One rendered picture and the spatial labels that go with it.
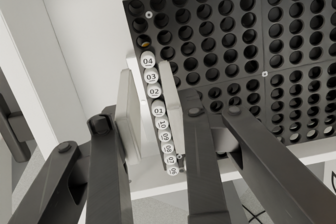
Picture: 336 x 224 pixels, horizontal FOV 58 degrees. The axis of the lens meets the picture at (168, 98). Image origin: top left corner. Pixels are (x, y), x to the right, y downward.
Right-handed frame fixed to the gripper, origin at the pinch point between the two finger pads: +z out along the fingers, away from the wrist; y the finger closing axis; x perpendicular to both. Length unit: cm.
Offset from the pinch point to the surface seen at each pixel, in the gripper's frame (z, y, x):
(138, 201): 99, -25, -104
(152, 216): 99, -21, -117
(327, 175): 15.5, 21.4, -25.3
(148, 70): 7.3, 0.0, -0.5
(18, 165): 45, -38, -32
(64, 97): 10.9, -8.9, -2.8
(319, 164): 20.7, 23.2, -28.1
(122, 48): 14.8, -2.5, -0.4
